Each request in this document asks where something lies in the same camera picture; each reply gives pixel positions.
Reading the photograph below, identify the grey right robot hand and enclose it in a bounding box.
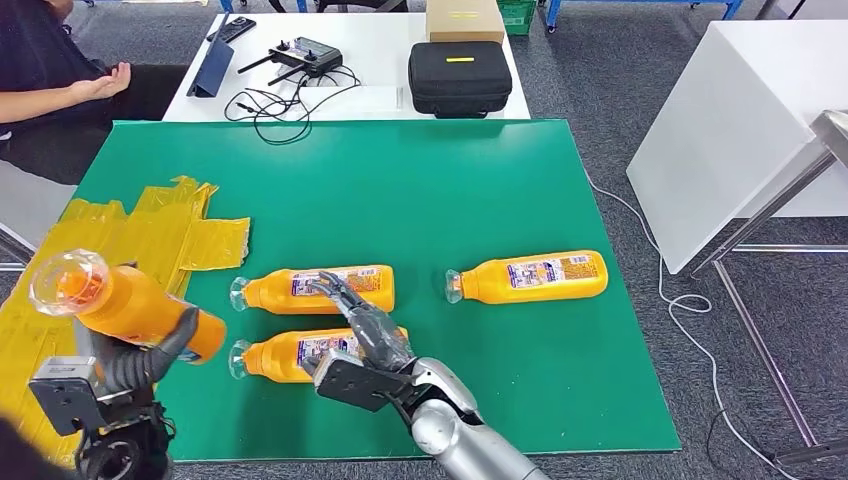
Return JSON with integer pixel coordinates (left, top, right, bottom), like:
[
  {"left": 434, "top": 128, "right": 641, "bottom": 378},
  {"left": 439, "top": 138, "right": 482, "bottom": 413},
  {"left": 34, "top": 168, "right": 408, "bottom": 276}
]
[{"left": 309, "top": 270, "right": 416, "bottom": 372}]

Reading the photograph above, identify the person's right hand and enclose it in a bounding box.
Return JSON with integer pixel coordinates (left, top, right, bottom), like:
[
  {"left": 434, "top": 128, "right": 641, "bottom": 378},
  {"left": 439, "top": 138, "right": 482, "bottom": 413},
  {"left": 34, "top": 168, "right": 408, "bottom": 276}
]
[{"left": 68, "top": 60, "right": 133, "bottom": 103}]

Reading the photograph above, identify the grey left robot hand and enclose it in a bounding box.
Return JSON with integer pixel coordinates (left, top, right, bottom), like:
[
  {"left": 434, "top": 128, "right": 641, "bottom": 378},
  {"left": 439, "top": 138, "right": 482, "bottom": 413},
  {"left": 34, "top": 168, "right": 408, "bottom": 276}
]
[{"left": 89, "top": 306, "right": 200, "bottom": 399}]

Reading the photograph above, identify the orange detergent bottle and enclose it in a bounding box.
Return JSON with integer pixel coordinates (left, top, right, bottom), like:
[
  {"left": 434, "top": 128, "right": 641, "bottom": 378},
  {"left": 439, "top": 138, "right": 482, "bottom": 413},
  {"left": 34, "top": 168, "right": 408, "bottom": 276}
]
[
  {"left": 228, "top": 326, "right": 409, "bottom": 384},
  {"left": 28, "top": 248, "right": 228, "bottom": 366},
  {"left": 229, "top": 264, "right": 396, "bottom": 316},
  {"left": 445, "top": 249, "right": 609, "bottom": 306}
]

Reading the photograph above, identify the person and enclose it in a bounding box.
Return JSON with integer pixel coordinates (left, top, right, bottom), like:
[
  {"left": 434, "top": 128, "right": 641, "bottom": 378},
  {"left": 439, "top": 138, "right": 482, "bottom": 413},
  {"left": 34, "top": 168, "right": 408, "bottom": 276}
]
[{"left": 0, "top": 0, "right": 190, "bottom": 187}]

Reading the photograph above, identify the dark blue tablet cover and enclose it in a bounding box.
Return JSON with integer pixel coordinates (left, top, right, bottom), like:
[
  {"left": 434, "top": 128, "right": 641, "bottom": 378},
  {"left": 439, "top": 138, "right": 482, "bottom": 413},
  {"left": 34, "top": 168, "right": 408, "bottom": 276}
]
[{"left": 186, "top": 13, "right": 236, "bottom": 99}]

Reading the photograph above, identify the grey side table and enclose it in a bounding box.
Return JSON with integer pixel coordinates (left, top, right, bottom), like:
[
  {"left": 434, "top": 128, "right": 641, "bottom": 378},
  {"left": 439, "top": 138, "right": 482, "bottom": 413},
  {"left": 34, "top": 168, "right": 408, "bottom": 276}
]
[{"left": 0, "top": 158, "right": 79, "bottom": 274}]

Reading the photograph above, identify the yellow tape patch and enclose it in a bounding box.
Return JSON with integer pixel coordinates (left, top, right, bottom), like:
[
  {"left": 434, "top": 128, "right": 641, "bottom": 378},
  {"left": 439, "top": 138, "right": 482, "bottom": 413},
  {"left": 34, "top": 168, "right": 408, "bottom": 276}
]
[{"left": 0, "top": 175, "right": 252, "bottom": 468}]

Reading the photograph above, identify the black robot body part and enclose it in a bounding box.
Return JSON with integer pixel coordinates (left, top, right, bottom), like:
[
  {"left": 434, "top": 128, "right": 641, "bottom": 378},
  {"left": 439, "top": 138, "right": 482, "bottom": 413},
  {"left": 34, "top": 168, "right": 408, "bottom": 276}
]
[{"left": 0, "top": 417, "right": 74, "bottom": 480}]

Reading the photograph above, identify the black phone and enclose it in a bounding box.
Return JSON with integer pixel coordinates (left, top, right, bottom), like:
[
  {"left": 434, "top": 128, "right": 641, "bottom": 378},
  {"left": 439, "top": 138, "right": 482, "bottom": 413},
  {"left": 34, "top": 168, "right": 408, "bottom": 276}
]
[{"left": 205, "top": 16, "right": 258, "bottom": 44}]

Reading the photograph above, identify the green table mat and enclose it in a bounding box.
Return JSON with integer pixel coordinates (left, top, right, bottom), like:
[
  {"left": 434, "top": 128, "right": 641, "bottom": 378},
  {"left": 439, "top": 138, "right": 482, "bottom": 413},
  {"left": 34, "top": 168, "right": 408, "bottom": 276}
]
[{"left": 66, "top": 117, "right": 682, "bottom": 464}]

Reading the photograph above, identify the black remote controller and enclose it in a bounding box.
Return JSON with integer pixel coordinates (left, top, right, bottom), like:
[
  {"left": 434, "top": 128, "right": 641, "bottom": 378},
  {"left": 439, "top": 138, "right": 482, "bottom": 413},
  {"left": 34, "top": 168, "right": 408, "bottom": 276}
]
[{"left": 237, "top": 36, "right": 344, "bottom": 87}]

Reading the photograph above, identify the black carrying case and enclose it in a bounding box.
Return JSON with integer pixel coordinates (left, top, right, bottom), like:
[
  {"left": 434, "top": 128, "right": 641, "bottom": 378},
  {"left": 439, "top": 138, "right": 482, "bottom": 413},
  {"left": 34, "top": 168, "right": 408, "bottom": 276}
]
[{"left": 407, "top": 40, "right": 513, "bottom": 121}]

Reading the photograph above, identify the cardboard box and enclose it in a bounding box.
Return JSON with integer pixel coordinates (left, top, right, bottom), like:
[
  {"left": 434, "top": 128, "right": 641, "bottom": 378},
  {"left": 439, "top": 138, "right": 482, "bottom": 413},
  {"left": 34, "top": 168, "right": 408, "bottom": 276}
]
[{"left": 425, "top": 0, "right": 507, "bottom": 46}]

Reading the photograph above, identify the green plastic crate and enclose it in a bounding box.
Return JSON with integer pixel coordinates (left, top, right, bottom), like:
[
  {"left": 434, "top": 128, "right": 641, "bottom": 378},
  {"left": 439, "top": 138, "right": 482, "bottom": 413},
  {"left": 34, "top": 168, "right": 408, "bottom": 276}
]
[{"left": 496, "top": 0, "right": 538, "bottom": 36}]

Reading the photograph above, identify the white side table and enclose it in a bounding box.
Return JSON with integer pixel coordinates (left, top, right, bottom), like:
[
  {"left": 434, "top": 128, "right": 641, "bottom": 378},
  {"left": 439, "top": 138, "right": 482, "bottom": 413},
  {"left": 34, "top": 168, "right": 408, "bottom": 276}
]
[{"left": 625, "top": 19, "right": 848, "bottom": 276}]

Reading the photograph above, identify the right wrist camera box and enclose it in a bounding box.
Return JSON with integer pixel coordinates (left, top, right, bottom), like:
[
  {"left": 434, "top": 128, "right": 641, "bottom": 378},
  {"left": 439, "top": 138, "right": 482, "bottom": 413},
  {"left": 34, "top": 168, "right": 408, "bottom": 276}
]
[{"left": 311, "top": 349, "right": 415, "bottom": 413}]

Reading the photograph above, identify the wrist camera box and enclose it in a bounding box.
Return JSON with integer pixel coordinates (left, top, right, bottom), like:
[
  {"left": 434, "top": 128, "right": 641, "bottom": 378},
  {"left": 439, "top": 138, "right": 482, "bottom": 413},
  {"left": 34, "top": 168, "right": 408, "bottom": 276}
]
[
  {"left": 311, "top": 349, "right": 415, "bottom": 413},
  {"left": 28, "top": 356, "right": 107, "bottom": 437}
]

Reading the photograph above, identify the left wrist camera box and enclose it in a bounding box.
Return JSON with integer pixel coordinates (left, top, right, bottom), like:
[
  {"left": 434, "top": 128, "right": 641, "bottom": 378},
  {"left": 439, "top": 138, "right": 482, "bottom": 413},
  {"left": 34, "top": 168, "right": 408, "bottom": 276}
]
[{"left": 28, "top": 356, "right": 107, "bottom": 437}]

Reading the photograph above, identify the blue metal frame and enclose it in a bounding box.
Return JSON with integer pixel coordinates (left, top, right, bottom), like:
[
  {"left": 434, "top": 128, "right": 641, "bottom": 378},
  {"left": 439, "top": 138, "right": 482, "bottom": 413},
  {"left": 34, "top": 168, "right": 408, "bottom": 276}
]
[
  {"left": 218, "top": 0, "right": 309, "bottom": 15},
  {"left": 543, "top": 0, "right": 745, "bottom": 33}
]

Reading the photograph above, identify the white floor cable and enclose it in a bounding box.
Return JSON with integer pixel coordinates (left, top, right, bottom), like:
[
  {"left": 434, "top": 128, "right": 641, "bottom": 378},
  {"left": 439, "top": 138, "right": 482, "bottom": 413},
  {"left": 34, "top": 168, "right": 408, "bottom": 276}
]
[{"left": 586, "top": 172, "right": 796, "bottom": 480}]

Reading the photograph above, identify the black floor cable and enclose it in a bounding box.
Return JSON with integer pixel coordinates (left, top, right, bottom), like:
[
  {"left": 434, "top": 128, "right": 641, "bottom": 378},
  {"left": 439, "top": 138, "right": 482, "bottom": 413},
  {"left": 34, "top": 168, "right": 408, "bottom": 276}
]
[{"left": 702, "top": 407, "right": 737, "bottom": 465}]

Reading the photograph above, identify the silver metal frame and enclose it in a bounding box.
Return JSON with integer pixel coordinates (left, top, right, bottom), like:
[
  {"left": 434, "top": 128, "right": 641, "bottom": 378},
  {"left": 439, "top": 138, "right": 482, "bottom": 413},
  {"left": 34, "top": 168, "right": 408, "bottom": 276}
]
[{"left": 688, "top": 109, "right": 848, "bottom": 465}]

